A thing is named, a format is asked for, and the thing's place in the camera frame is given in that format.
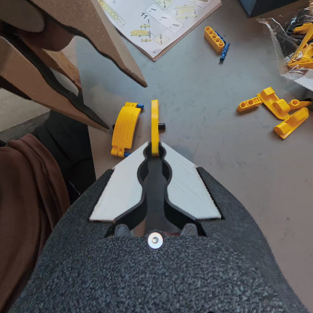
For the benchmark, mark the yellow angled beam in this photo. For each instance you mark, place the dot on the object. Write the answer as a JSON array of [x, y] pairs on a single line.
[[292, 123]]

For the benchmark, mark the yellow beam black pin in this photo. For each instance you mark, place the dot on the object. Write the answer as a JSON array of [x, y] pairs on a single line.
[[155, 122]]

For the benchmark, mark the grey desk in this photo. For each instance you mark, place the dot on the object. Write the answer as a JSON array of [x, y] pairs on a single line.
[[220, 146]]

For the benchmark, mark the short yellow beam blue pin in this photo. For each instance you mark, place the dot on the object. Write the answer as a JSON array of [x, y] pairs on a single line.
[[213, 39]]

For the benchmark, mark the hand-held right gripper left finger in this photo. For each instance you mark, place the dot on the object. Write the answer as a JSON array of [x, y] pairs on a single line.
[[120, 195]]

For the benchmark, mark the plastic bag of yellow parts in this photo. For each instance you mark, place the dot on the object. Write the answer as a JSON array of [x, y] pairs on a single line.
[[293, 49]]

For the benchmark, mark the person's left hand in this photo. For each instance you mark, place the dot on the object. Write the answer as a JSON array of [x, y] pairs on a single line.
[[49, 39]]

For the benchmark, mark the short yellow three-hole beam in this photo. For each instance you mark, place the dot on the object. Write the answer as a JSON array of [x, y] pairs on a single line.
[[249, 103]]

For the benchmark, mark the yellow curved panel blue pins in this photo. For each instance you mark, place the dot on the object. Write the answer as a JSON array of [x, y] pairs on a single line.
[[128, 127]]

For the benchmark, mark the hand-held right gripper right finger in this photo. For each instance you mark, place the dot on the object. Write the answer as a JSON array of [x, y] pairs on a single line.
[[190, 193]]

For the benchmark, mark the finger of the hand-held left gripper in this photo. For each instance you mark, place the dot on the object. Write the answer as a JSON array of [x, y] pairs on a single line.
[[39, 78], [93, 34]]

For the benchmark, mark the small yellow connector piece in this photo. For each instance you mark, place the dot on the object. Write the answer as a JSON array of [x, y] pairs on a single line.
[[299, 103]]

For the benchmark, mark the wooden table leg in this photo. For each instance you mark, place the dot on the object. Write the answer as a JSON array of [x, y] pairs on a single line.
[[66, 68]]

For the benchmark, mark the open white instruction manual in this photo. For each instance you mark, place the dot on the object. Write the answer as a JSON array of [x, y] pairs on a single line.
[[161, 24]]

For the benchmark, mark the blue kit box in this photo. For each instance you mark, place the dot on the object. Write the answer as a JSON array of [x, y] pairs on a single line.
[[264, 6]]

